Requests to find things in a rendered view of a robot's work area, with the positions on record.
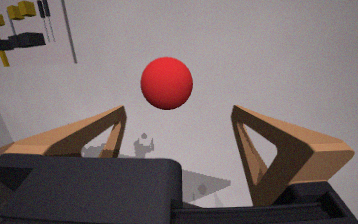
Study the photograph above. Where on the red sphere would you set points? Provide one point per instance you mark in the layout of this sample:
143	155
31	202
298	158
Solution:
166	83

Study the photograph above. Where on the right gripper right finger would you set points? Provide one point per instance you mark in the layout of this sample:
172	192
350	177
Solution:
303	155

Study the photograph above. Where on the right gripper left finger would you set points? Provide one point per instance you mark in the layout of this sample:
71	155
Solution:
68	140

